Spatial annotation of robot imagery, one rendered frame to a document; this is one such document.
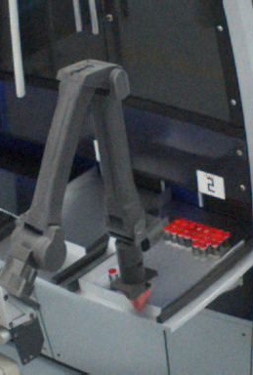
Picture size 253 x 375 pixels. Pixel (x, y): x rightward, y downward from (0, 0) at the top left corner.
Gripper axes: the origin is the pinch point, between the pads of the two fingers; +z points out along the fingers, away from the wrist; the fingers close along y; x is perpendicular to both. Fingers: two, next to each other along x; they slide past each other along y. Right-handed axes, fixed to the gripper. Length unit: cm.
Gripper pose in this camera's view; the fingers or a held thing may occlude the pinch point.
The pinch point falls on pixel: (138, 308)
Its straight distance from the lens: 292.9
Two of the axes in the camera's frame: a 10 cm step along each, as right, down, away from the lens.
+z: 1.4, 8.6, 5.0
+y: 6.4, -4.6, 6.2
